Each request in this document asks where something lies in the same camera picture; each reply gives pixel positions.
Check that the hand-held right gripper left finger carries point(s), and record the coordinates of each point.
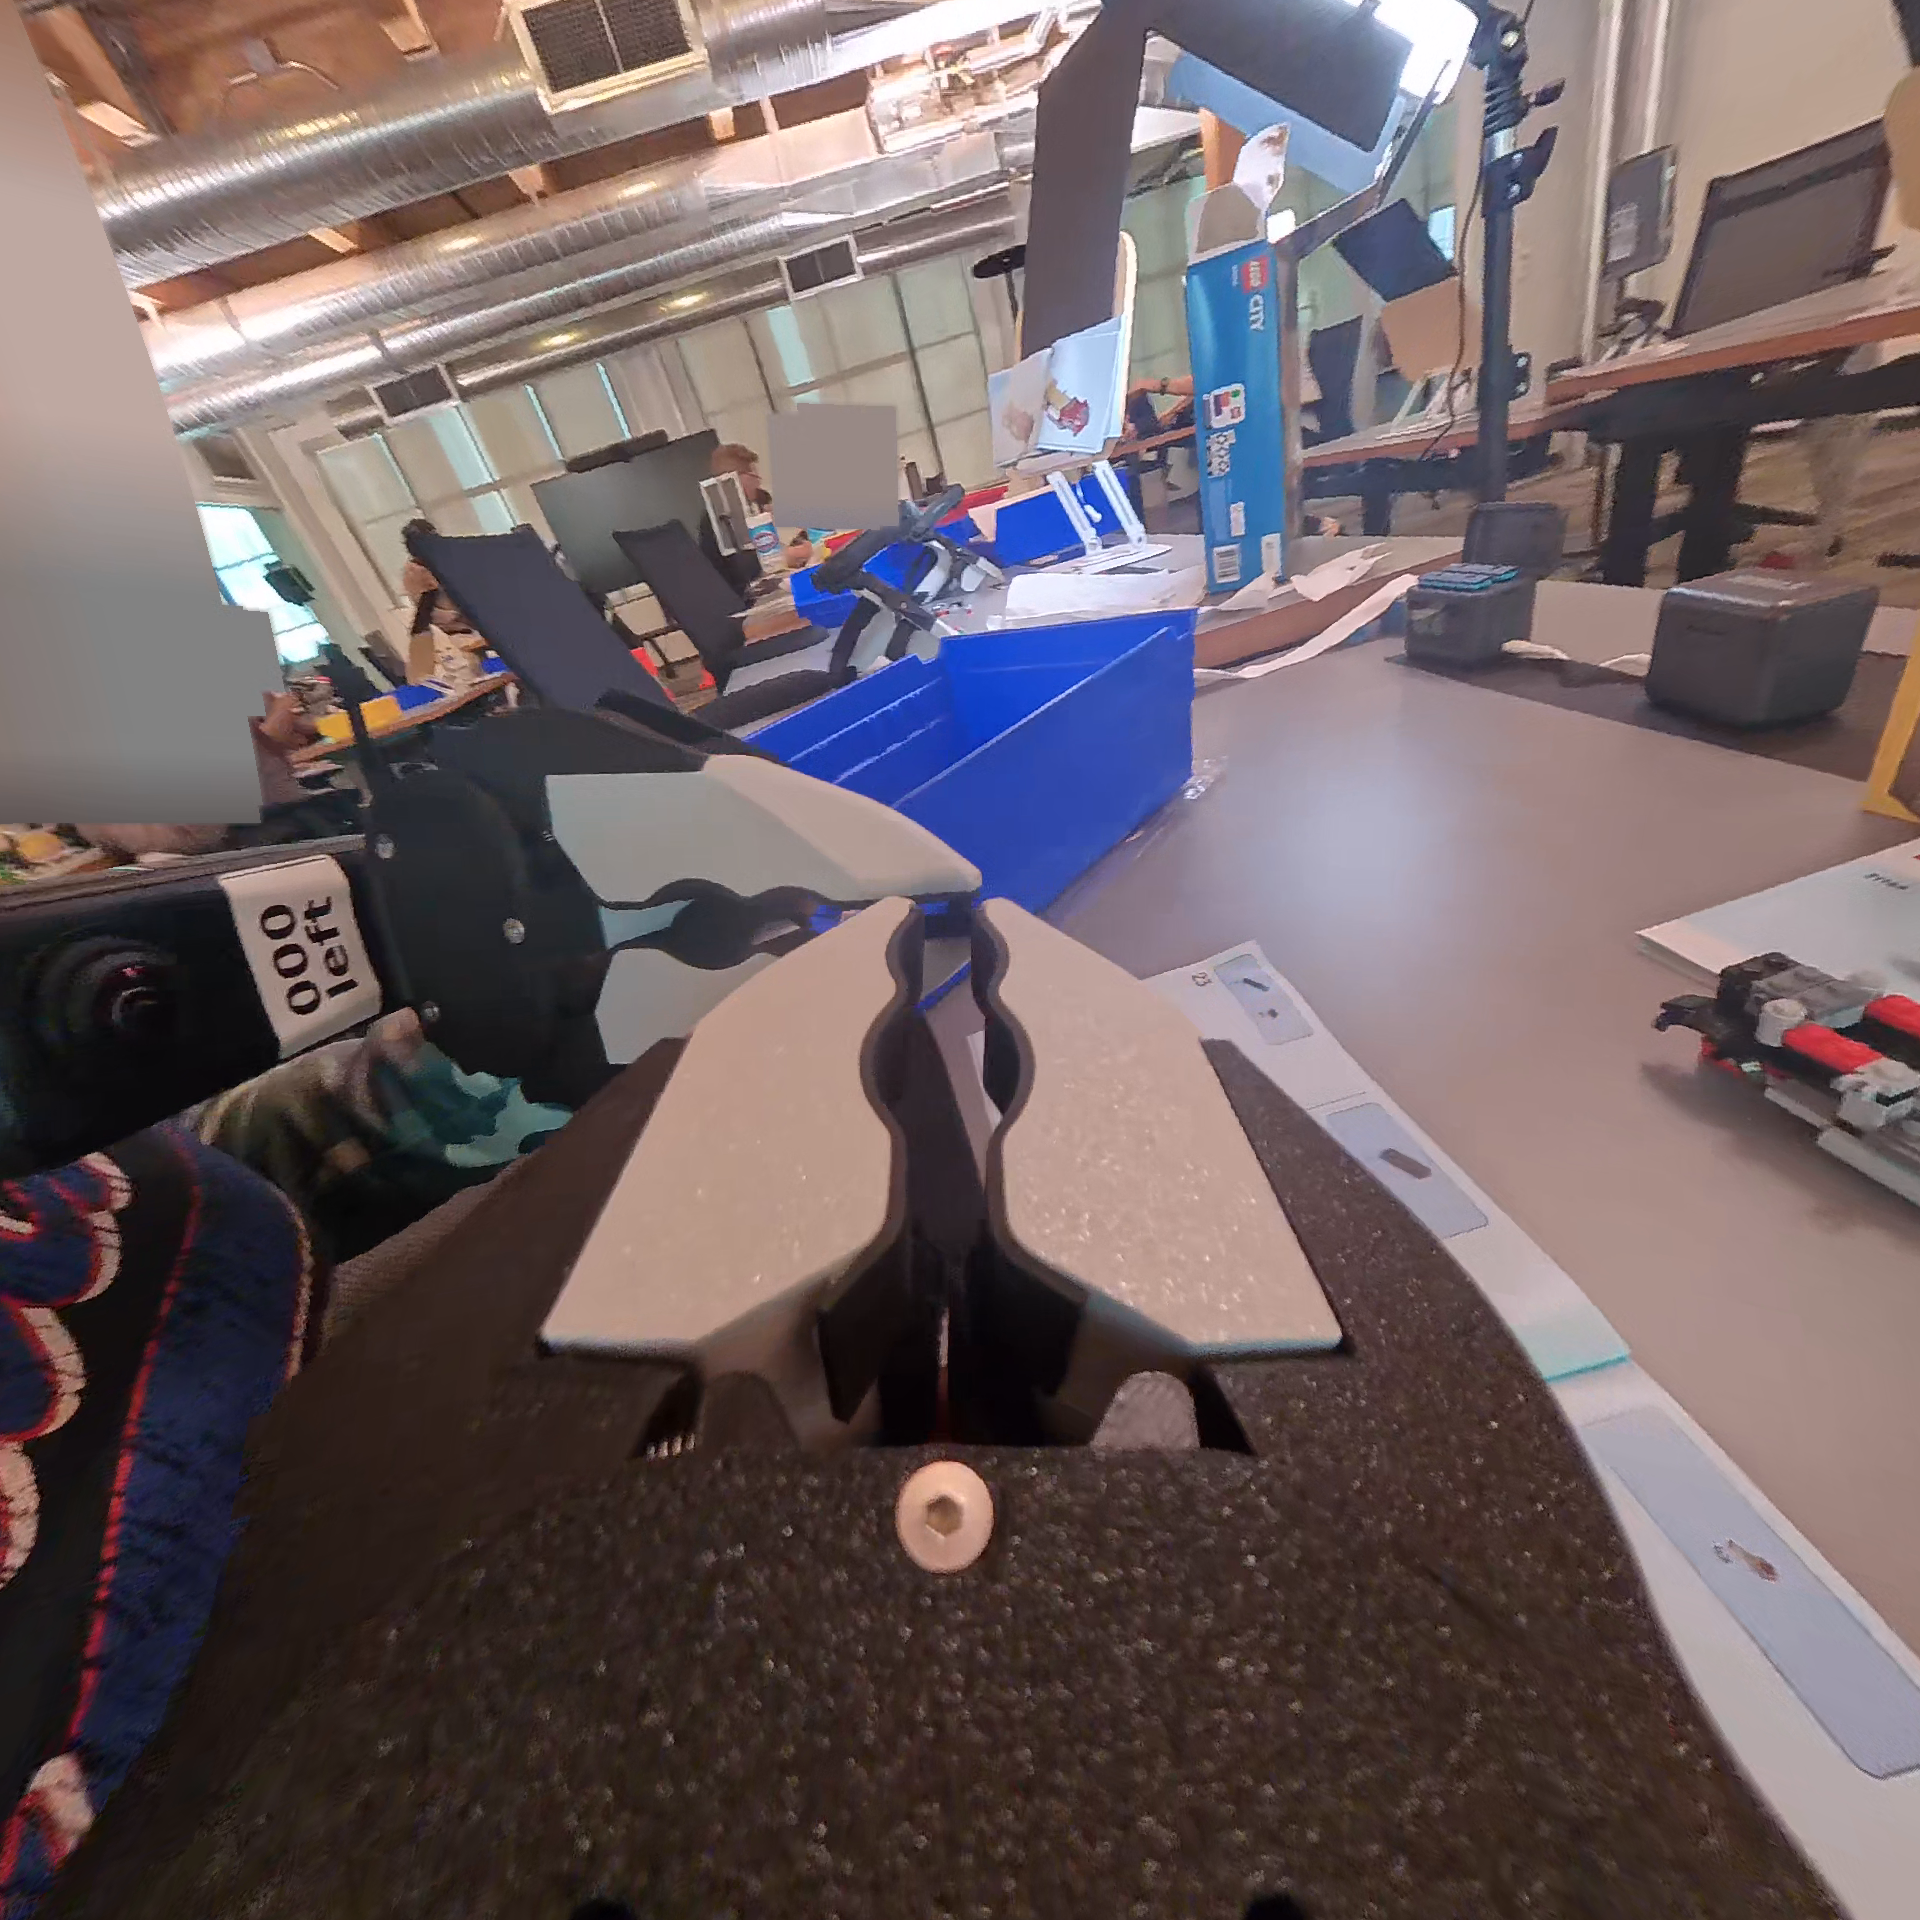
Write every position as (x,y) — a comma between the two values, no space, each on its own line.
(734,1184)

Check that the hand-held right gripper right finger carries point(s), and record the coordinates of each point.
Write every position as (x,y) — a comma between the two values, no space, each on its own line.
(1156,1184)

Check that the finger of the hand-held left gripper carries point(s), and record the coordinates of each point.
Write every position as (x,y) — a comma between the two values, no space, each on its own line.
(750,825)
(645,998)

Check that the blue plastic bin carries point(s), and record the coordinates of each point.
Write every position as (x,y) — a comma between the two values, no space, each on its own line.
(1050,779)

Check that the person's left forearm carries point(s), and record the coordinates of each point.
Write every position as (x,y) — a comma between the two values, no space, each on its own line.
(436,1095)

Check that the wooden background desk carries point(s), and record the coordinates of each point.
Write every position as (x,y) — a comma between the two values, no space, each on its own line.
(1725,352)

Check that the black monitor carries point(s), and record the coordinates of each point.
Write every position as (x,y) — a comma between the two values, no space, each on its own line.
(615,494)

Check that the clear plastic bag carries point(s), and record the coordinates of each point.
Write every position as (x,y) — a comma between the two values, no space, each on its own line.
(1205,777)

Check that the blue storage bins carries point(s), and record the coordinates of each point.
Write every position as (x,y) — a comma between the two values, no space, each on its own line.
(1036,523)

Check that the white booklet stand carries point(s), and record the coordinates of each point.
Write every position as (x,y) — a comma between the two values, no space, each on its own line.
(1118,546)

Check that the booklet on white stand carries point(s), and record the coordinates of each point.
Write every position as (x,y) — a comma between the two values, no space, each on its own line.
(1050,398)

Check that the brown cardboard sheet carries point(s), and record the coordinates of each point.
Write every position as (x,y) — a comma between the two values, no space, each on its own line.
(1244,629)

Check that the person's dark blue patterned shirt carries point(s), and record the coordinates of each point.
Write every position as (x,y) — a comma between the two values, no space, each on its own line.
(119,1350)

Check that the open instruction booklet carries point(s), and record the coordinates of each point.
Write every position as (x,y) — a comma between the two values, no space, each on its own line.
(1680,1485)

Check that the tall blue toy box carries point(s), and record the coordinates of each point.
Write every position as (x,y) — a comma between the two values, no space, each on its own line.
(1238,435)

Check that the white paper strip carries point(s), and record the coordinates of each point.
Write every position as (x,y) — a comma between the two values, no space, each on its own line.
(1328,578)

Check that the dark grey battery case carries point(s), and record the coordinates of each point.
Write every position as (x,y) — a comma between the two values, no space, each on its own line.
(1463,622)

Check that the grey red toy truck model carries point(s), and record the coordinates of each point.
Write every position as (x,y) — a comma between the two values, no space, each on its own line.
(1815,1049)

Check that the closed instruction booklet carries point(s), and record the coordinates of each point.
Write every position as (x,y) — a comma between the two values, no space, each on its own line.
(1800,914)

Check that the black light flag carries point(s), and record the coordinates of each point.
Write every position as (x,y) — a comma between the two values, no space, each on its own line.
(1079,195)

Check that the dark grey cube box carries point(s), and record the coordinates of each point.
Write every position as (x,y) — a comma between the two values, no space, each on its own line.
(1757,651)

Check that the yellow-edged toy set box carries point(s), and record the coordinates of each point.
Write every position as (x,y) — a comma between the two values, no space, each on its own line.
(1899,750)

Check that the black light stand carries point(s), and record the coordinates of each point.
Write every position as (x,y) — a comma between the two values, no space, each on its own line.
(1506,301)

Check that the LED light panel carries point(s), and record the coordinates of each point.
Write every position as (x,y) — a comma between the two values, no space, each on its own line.
(1291,77)

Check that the grey monitor on stand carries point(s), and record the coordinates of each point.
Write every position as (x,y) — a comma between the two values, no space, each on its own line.
(1638,224)

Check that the silver ventilation duct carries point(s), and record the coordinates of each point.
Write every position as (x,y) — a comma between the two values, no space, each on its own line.
(452,166)

